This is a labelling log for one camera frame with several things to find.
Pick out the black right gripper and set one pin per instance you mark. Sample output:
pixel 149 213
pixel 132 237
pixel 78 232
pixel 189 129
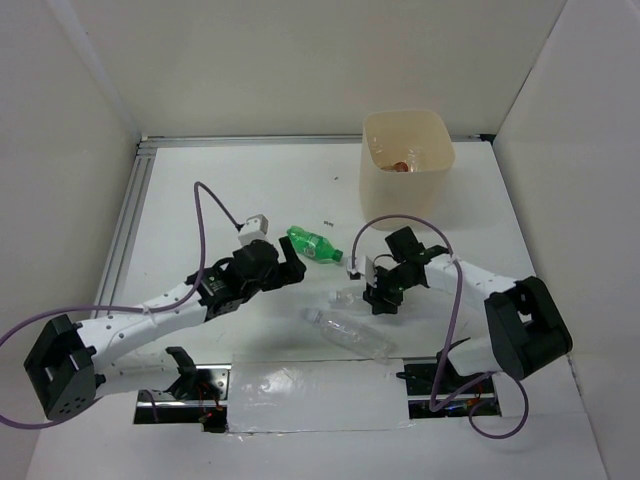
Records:
pixel 376 295

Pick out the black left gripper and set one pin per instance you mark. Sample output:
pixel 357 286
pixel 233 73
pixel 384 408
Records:
pixel 291 271

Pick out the green plastic bottle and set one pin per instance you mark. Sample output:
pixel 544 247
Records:
pixel 313 246

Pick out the clear bottle white cap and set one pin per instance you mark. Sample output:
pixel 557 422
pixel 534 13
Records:
pixel 350 334
pixel 350 300

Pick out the red label bottle red cap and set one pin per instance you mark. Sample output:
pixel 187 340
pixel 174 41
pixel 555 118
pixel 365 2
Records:
pixel 400 167

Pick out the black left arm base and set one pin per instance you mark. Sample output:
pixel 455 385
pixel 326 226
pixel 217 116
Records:
pixel 198 396

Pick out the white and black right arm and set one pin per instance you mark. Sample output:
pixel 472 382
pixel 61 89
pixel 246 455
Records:
pixel 526 331

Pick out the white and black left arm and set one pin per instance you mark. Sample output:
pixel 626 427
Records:
pixel 73 364

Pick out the cream plastic bin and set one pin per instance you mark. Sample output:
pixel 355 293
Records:
pixel 418 137

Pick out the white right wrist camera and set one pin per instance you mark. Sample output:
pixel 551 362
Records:
pixel 360 267

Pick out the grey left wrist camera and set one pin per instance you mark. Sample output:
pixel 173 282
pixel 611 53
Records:
pixel 254 228

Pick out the aluminium frame rail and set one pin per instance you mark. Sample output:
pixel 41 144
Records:
pixel 184 195

